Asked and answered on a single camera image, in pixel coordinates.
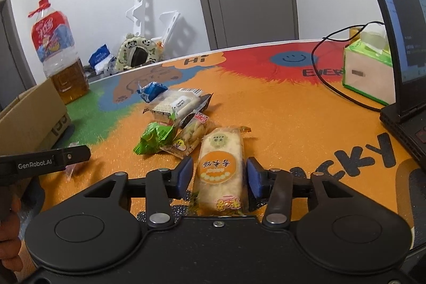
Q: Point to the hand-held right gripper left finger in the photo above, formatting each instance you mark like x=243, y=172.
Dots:
x=184, y=177

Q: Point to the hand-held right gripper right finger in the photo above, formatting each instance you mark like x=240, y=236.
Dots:
x=254, y=181

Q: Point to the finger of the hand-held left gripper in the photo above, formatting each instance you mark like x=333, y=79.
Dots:
x=76, y=154

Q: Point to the rice cracker packet orange label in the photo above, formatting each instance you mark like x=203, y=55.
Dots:
x=219, y=164

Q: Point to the cardboard box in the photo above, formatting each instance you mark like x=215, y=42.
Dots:
x=30, y=117

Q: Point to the person's left hand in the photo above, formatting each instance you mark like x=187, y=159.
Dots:
x=10, y=244

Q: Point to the small clear pink wrapper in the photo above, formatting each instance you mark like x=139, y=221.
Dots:
x=72, y=171

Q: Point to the red label peanut packet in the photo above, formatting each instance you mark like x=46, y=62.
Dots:
x=191, y=134

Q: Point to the light green snack packet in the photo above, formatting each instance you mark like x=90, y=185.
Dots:
x=154, y=137

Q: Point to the colourful cartoon table mat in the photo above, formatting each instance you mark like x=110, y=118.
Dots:
x=299, y=124

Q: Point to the clear bread packet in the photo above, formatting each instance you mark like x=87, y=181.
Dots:
x=176, y=104

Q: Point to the blue snack packet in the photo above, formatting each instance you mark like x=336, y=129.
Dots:
x=153, y=91

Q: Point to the blue plastic bag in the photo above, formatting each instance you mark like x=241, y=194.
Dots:
x=100, y=57

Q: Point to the large oil bottle red label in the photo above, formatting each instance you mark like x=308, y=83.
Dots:
x=55, y=44

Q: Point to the green tissue box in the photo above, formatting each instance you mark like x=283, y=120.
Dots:
x=366, y=74

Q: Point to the yellow packet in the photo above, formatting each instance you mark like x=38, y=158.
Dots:
x=355, y=34

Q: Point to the black laptop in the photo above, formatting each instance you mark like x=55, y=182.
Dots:
x=406, y=37

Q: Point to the grey doorway frame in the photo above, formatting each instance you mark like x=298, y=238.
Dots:
x=10, y=64

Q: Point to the white perforated shelf bracket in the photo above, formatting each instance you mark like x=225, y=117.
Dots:
x=143, y=1

